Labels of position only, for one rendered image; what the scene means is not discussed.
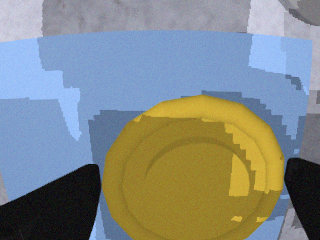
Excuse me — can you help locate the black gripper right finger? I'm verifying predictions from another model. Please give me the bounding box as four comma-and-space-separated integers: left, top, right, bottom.
284, 157, 320, 240

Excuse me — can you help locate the yellow plate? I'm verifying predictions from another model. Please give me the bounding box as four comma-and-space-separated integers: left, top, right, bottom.
103, 95, 284, 240

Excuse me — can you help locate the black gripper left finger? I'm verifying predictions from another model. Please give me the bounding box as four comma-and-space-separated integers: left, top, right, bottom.
0, 164, 101, 240

